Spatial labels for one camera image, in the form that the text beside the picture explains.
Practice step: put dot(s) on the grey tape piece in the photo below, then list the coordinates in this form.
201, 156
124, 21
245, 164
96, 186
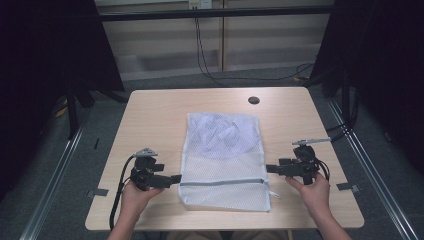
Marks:
98, 192
346, 187

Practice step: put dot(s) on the black metal stand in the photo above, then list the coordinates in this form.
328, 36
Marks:
346, 103
71, 113

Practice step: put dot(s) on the person's right hand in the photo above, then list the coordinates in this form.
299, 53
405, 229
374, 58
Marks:
313, 196

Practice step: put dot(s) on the metal floor rail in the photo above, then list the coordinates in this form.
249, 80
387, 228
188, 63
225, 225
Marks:
376, 186
53, 186

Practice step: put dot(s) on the black curtain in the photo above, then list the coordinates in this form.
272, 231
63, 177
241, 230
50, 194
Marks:
40, 66
383, 66

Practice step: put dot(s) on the black horizontal bar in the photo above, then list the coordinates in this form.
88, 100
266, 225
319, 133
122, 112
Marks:
216, 13

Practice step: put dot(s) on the small dark floor tape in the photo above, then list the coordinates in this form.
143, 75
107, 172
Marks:
96, 144

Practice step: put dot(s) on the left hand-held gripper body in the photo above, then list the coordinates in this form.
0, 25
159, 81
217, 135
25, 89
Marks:
143, 171

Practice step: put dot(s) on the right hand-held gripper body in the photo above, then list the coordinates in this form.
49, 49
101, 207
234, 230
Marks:
303, 163

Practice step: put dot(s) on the white garment inside bag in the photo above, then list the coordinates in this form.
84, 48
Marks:
221, 135

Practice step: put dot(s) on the white mesh laundry bag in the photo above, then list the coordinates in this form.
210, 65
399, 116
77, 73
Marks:
226, 195

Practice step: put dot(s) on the person's left hand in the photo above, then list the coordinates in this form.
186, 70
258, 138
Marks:
136, 200

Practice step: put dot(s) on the white wall outlet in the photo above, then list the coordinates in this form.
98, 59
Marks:
200, 3

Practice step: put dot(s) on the person's legs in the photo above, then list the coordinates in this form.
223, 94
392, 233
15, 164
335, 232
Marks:
226, 236

